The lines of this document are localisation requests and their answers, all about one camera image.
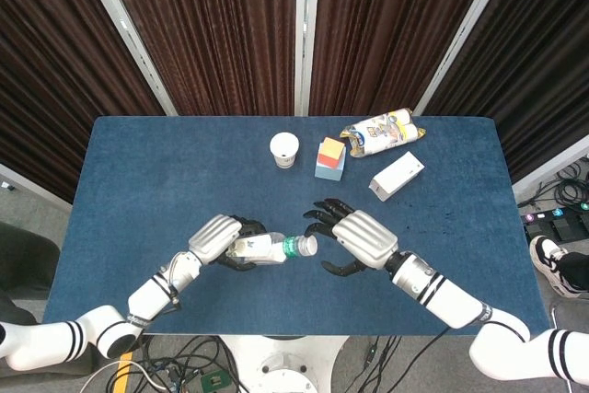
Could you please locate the white carton box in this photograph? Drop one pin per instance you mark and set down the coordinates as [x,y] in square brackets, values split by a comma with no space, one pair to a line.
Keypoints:
[396,176]

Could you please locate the black white sneaker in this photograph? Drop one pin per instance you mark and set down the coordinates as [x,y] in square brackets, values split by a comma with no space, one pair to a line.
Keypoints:
[545,259]

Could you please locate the orange yellow cube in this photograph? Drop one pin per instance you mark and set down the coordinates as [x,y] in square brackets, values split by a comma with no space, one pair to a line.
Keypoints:
[332,151]

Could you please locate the blue table mat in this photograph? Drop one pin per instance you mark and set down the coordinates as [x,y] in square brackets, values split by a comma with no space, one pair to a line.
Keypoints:
[184,172]

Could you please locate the white partition base rail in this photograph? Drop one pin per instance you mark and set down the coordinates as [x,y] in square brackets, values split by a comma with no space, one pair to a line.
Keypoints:
[32,188]
[552,166]

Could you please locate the white bottle cap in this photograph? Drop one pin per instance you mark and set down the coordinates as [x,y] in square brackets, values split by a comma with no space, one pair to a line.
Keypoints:
[311,246]

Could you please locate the yellow white snack bag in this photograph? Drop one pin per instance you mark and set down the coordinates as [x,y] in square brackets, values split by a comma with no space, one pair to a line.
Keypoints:
[382,135]

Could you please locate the brown curtain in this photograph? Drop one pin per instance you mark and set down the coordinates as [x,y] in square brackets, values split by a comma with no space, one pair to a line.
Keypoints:
[55,66]
[221,34]
[382,34]
[543,43]

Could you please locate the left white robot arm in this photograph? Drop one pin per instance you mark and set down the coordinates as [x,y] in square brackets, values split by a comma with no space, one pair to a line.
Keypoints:
[147,296]

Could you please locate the transparent plastic bottle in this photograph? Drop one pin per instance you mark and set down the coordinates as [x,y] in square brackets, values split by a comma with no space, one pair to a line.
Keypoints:
[257,248]

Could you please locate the white paper cup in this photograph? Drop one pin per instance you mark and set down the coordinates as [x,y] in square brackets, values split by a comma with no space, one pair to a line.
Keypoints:
[284,146]

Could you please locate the dark grey trouser leg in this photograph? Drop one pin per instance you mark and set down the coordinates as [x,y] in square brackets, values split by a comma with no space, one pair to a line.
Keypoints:
[23,264]

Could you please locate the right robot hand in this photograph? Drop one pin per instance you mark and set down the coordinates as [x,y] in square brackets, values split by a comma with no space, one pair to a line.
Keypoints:
[366,239]

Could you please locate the black trouser leg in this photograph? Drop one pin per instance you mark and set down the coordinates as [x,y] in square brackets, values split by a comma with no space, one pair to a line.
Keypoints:
[577,269]

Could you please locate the green circuit board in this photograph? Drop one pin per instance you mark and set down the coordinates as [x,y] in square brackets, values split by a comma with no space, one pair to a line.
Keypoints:
[215,383]

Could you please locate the yellow floor tape strip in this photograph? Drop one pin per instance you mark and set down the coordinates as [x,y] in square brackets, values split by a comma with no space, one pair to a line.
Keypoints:
[120,379]

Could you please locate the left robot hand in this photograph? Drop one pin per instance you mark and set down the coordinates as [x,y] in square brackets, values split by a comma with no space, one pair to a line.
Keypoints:
[214,236]

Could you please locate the white partition post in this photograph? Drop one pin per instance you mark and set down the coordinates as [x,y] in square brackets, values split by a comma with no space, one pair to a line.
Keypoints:
[460,34]
[307,34]
[124,27]

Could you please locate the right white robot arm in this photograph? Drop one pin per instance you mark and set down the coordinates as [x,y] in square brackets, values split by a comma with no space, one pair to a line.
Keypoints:
[451,303]

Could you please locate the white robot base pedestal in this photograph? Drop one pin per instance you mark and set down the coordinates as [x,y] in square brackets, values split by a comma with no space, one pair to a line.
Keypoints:
[285,365]

